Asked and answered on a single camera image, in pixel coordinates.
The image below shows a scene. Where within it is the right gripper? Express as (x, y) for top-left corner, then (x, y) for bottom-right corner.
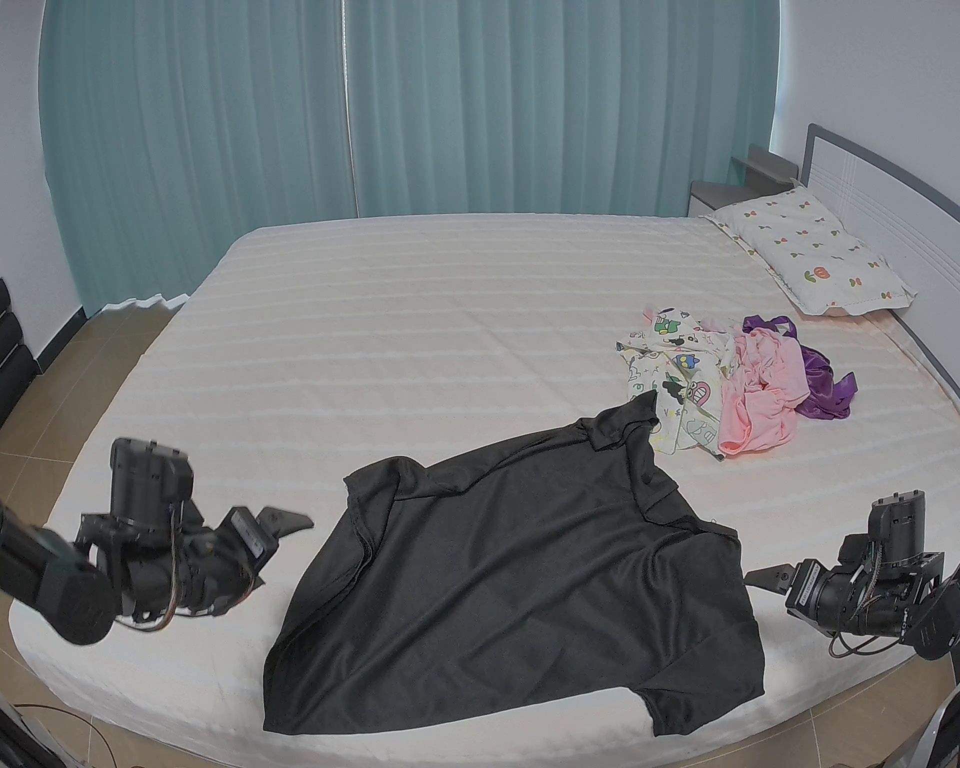
(742, 558), (853, 628)

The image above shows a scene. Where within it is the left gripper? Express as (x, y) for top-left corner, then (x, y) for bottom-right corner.
(178, 507), (315, 613)

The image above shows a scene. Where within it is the black polo shirt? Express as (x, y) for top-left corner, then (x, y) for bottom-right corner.
(262, 390), (766, 740)

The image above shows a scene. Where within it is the bed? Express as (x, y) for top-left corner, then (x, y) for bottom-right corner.
(7, 123), (960, 751)

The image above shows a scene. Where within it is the pink garment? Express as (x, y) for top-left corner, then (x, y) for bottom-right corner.
(716, 330), (811, 460)

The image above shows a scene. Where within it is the purple garment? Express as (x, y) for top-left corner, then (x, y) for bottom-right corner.
(742, 315), (858, 421)

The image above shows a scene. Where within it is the white printed garment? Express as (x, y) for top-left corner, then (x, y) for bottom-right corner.
(616, 306), (740, 457)

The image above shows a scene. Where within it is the white printed pillow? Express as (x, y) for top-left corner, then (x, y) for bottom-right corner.
(705, 187), (918, 318)

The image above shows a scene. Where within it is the grey bedside table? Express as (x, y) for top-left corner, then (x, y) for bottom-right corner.
(690, 144), (801, 219)

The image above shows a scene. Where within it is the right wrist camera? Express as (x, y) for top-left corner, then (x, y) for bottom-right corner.
(838, 532), (873, 575)

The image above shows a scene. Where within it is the black cable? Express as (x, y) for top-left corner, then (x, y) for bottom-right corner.
(13, 700), (115, 768)
(828, 632), (913, 662)

